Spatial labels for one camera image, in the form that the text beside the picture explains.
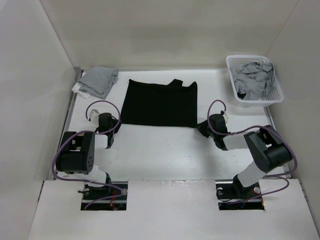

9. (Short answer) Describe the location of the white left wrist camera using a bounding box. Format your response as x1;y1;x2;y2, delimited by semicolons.
88;109;100;126

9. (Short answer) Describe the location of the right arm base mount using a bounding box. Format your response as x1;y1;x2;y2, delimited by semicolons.
215;181;265;211

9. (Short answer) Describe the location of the black tank top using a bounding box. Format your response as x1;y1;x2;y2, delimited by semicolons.
120;79;198;128

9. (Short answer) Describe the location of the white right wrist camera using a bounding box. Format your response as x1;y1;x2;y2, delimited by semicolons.
220;110;229;124

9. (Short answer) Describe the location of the folded white tank top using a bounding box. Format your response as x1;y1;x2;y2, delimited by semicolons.
71;83;91;99

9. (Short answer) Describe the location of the grey tank top in basket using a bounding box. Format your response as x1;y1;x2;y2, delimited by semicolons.
231;61;275;101

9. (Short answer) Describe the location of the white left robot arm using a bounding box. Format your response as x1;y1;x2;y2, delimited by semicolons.
52;123;210;200

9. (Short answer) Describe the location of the folded grey tank top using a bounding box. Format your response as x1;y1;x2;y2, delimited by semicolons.
79;66;119;100

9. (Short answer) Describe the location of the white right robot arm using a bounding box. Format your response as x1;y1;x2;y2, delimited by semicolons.
196;111;294;198

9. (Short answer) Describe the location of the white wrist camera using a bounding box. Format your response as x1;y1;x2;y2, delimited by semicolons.
220;110;229;124
88;109;100;126

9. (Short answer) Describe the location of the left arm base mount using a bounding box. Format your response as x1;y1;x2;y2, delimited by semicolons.
78;181;129;211

